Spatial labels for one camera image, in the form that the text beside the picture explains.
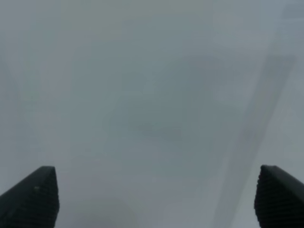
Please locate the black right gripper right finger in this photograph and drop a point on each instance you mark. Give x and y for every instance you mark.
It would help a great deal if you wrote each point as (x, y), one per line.
(279, 199)

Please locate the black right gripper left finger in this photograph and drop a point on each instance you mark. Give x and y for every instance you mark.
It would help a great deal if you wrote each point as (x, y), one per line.
(33, 202)

